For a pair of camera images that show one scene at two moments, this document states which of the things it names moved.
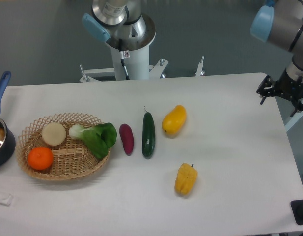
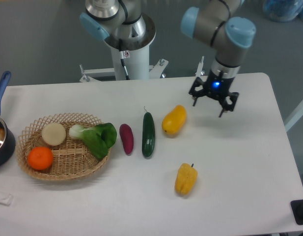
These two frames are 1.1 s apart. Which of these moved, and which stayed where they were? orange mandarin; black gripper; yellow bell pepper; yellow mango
Moved: black gripper
Stayed: orange mandarin; yellow bell pepper; yellow mango
